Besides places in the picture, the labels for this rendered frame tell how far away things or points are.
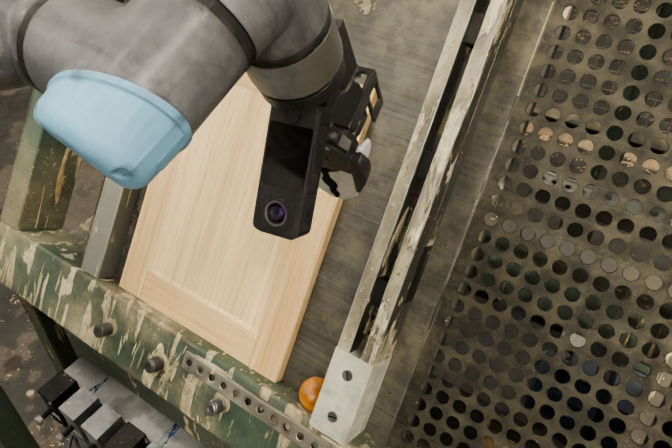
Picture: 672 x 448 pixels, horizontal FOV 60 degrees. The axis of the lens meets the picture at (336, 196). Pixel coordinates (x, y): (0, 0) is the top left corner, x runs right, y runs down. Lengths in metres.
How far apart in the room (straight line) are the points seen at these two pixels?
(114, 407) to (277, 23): 0.94
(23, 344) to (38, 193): 1.13
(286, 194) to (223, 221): 0.53
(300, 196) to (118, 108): 0.20
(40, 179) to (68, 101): 1.00
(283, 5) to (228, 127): 0.65
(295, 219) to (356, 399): 0.42
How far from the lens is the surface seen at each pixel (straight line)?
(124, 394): 1.21
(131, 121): 0.32
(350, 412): 0.86
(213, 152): 1.02
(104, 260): 1.17
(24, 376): 2.30
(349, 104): 0.50
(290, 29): 0.38
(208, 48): 0.34
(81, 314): 1.21
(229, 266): 1.00
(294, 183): 0.48
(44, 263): 1.28
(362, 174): 0.53
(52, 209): 1.37
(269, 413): 0.95
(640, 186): 1.20
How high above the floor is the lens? 1.71
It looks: 39 degrees down
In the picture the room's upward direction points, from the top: straight up
